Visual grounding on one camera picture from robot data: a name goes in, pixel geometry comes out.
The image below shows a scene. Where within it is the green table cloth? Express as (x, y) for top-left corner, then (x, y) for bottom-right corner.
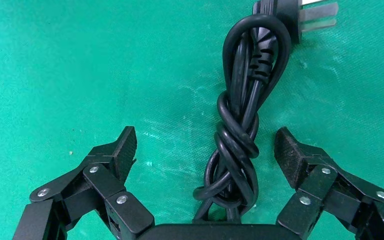
(0, 0), (384, 240)

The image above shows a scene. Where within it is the black power cable bundle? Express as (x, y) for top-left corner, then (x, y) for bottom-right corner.
(192, 0), (340, 226)

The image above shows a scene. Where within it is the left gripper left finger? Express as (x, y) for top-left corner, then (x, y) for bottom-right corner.
(13, 125), (155, 240)

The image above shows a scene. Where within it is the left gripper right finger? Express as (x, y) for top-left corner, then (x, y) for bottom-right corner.
(274, 126), (384, 240)

